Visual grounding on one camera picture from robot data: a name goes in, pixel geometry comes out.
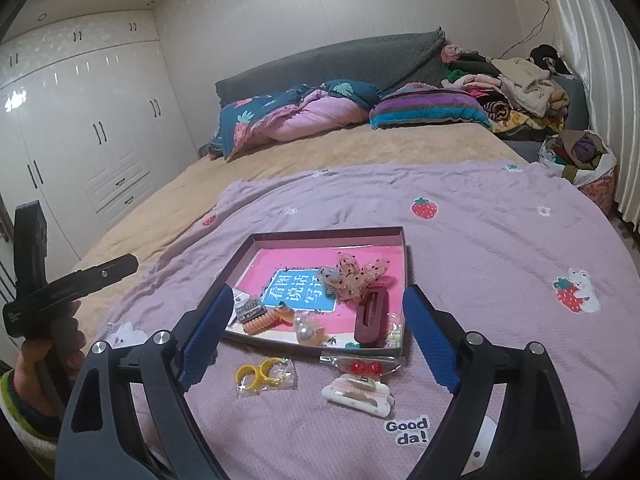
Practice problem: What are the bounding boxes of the white pink claw clip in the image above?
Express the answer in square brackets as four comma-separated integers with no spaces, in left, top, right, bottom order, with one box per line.
[321,374,395,418]

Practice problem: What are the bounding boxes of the striped purple teal pillow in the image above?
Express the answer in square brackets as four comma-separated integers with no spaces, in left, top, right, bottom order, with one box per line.
[369,86,491,129]

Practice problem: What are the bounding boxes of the cream striped curtain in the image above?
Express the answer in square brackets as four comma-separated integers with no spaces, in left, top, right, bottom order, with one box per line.
[550,0,639,226]

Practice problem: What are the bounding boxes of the small dark comb clip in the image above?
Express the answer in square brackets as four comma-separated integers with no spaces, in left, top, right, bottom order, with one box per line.
[234,298,267,325]

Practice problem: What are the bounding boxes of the maroon rectangular hair clip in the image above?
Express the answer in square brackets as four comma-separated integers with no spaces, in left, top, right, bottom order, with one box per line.
[354,287,390,347]

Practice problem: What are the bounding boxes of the tan bed sheet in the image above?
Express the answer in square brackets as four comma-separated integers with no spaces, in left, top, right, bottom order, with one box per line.
[71,120,526,331]

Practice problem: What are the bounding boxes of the bag of clothes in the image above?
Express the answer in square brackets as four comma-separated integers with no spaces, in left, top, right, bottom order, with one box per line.
[538,129,617,216]

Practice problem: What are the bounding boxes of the striped knit left sleeve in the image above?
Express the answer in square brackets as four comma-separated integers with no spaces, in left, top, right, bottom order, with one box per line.
[1,370,61,479]

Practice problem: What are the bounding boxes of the purple strawberry quilt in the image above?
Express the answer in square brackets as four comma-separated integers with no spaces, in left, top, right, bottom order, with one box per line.
[106,162,639,479]

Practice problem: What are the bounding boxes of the pearl clear claw clip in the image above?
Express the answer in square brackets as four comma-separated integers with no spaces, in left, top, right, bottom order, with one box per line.
[293,312,326,347]

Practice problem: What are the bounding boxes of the pink book blue label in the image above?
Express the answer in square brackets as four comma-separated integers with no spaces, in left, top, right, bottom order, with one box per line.
[228,243,406,352]

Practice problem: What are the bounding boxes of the beige dotted bow scrunchie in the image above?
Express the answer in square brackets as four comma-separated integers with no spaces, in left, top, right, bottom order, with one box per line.
[316,252,390,302]

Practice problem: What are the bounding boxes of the white wardrobe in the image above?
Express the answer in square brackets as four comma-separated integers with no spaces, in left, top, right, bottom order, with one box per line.
[1,11,198,280]

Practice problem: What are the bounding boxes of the pile of clothes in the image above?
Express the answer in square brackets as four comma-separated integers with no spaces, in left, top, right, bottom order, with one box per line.
[440,44,590,142]

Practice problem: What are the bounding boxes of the dark cardboard tray box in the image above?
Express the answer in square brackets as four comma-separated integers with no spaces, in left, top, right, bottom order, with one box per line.
[196,226,409,358]

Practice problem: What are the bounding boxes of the red bow clip packaged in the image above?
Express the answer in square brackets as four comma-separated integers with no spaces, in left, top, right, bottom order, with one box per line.
[319,354,404,378]

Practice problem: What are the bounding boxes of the black wall cable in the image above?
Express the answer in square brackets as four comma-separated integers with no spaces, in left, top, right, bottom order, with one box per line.
[499,0,551,59]

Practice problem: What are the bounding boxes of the person's left hand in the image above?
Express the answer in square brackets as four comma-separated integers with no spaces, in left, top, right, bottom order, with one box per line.
[12,299,89,418]

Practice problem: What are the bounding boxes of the grey padded headboard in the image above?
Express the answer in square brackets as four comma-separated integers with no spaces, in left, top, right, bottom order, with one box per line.
[216,28,447,107]

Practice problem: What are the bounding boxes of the orange spiral hair tie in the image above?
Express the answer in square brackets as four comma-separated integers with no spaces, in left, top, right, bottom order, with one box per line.
[241,303,296,337]

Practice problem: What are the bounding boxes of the yellow rings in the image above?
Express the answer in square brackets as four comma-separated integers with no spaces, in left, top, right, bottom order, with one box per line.
[234,355,298,394]

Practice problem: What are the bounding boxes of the blue pink folded duvet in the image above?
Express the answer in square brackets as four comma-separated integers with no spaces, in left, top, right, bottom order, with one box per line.
[207,78,383,160]

